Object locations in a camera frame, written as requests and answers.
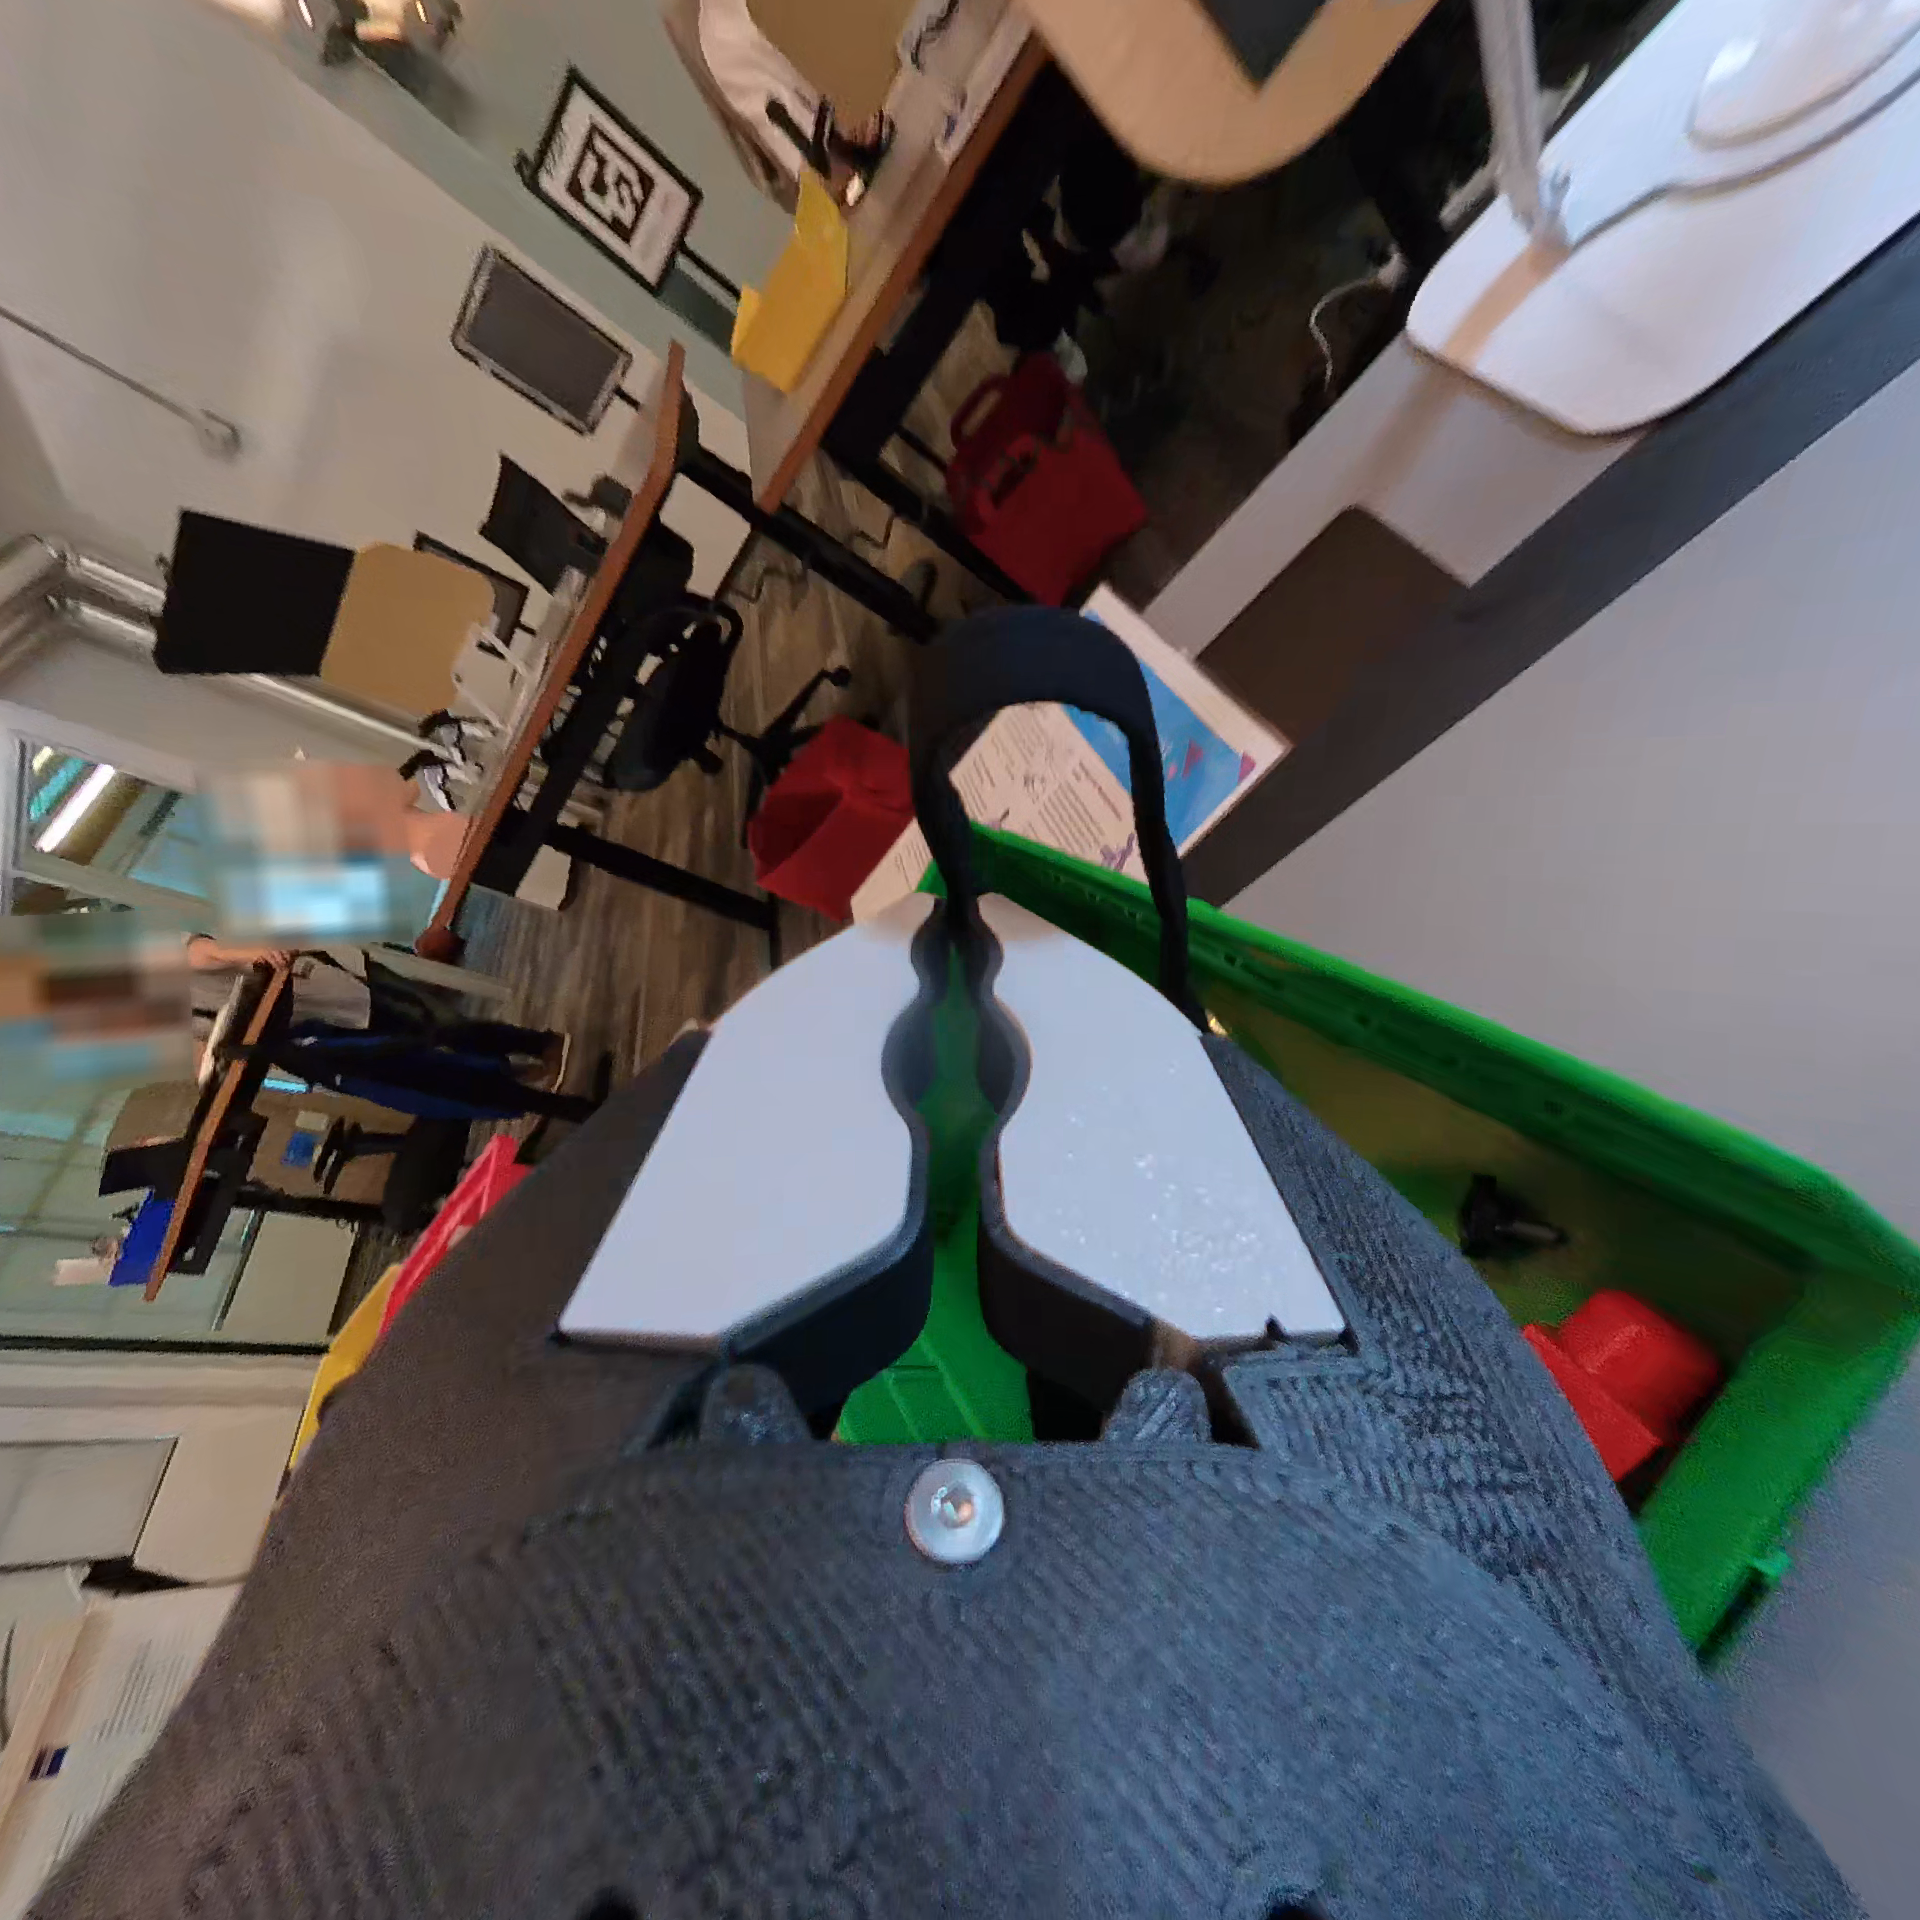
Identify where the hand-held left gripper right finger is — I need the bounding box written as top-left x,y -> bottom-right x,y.
978,931 -> 1350,1384

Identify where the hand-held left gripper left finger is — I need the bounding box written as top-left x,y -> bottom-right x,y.
555,897 -> 962,1419

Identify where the black fabric strap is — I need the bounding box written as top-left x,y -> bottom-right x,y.
904,603 -> 1213,1041

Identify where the green plastic bin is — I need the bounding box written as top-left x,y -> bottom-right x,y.
833,824 -> 1920,1659

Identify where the red bin with white label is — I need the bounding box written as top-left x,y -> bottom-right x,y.
381,1132 -> 530,1338

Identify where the small black part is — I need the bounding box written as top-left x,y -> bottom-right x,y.
1452,1176 -> 1573,1262

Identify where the red floor bin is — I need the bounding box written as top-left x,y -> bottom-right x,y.
746,718 -> 921,921

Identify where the blue and white paper flyer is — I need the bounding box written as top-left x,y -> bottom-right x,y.
852,585 -> 1292,924

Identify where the yellow plastic bin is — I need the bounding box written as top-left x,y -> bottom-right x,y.
286,1266 -> 404,1480

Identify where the black office chair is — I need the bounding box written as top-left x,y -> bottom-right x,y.
600,593 -> 842,798

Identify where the red plastic block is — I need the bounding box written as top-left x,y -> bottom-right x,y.
1523,1290 -> 1724,1489

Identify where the wooden work table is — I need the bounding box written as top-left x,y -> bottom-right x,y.
428,344 -> 781,962

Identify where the red tote bag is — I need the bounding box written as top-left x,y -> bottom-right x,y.
944,353 -> 1150,609

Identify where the black and tan board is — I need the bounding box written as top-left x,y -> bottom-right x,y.
154,510 -> 497,721

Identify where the yellow folder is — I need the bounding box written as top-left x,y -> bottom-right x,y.
730,167 -> 854,395

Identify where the white stand base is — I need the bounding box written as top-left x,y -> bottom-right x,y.
1409,0 -> 1920,436

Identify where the framed marker board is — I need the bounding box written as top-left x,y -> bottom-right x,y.
516,66 -> 704,296

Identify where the wooden framed chair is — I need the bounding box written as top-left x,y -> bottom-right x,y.
1035,0 -> 1443,186

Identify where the wall-mounted dark screen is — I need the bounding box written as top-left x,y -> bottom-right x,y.
450,248 -> 635,436

